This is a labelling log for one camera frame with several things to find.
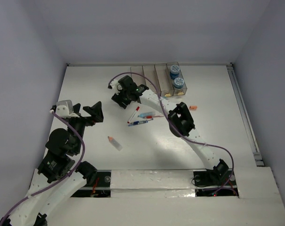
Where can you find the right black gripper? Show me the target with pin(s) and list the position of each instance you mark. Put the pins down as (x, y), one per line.
(117, 98)

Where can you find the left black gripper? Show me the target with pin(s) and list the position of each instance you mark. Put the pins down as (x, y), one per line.
(96, 110)

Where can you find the red capped white marker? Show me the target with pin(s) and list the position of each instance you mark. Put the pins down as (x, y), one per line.
(132, 116)

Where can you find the orange highlighter pen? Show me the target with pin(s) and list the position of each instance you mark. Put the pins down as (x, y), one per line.
(114, 143)

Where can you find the blue tape roll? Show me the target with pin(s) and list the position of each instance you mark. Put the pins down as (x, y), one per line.
(178, 83)
(174, 71)

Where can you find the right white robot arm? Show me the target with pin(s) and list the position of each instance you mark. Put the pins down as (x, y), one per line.
(180, 120)

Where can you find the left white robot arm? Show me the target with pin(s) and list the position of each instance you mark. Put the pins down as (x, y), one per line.
(62, 171)

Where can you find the blue highlighter pen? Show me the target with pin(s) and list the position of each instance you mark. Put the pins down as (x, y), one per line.
(144, 115)

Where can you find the blue gel pen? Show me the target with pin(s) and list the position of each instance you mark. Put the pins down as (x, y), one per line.
(139, 122)

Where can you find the red gel pen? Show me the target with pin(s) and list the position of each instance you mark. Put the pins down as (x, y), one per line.
(155, 116)

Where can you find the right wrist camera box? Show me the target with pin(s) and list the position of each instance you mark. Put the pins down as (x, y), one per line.
(113, 84)

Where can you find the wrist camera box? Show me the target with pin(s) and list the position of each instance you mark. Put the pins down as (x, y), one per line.
(113, 84)
(64, 109)

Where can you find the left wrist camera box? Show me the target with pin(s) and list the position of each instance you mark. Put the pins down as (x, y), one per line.
(64, 109)

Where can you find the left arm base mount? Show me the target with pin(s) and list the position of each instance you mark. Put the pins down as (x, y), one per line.
(100, 188)

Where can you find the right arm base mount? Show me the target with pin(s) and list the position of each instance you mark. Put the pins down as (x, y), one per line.
(208, 186)

